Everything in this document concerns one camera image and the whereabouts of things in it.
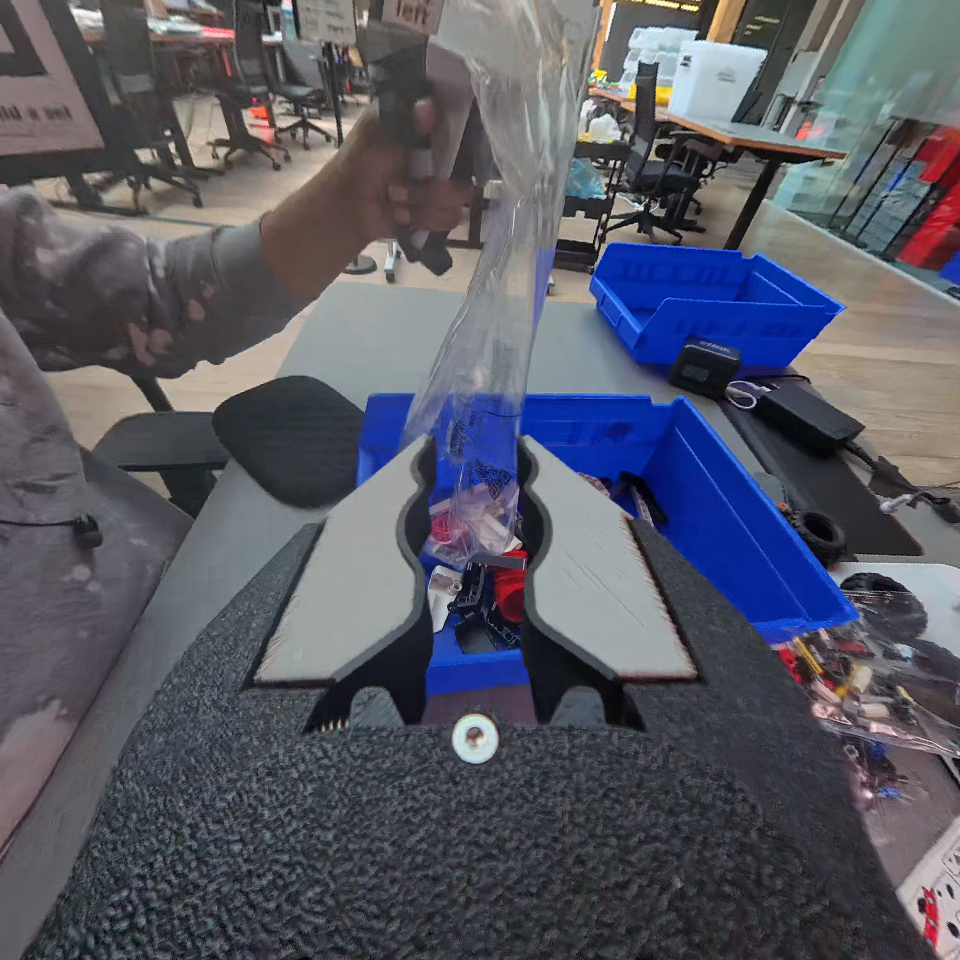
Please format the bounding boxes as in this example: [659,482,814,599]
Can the blue plastic bin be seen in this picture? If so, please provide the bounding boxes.
[589,241,848,370]
[356,392,861,697]

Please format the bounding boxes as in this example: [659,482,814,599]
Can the black power adapter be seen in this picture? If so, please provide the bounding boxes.
[751,382,868,453]

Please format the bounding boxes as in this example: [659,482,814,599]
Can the white storage box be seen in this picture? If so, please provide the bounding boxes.
[667,39,769,124]

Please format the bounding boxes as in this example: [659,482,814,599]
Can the black toy tyre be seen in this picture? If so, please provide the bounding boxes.
[793,509,849,568]
[851,573,930,640]

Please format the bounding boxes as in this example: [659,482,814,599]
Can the clear bags of toy bricks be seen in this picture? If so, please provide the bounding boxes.
[776,588,960,815]

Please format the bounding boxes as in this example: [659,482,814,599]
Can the clear plastic bag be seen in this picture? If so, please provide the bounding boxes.
[403,0,603,573]

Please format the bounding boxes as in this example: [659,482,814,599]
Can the black adapter cable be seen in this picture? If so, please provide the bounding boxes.
[847,441,960,526]

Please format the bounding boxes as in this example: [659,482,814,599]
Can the small black timer device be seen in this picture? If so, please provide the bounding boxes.
[668,336,743,399]

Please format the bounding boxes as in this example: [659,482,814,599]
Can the black desk mat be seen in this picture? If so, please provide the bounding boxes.
[722,401,926,561]

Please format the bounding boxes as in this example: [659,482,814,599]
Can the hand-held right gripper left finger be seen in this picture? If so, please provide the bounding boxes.
[253,433,439,690]

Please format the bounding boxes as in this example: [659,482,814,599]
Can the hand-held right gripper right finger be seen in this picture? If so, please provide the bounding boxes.
[516,433,700,685]

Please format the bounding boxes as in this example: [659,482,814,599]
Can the black rolling cart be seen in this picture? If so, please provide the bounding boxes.
[556,135,633,276]

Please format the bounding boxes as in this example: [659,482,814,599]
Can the wooden desk with black legs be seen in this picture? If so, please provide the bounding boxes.
[588,84,849,252]

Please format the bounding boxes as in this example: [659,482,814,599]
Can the black mesh office chair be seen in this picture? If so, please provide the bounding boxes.
[91,373,367,520]

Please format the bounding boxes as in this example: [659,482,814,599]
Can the person's left forearm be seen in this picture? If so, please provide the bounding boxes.
[0,138,354,380]

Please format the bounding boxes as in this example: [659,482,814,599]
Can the grey desk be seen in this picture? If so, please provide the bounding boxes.
[0,281,960,960]

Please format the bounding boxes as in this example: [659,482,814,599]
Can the toy brick pile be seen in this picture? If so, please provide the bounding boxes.
[427,471,670,655]

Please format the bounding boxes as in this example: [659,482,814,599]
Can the person's left hand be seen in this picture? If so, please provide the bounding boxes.
[328,97,474,252]

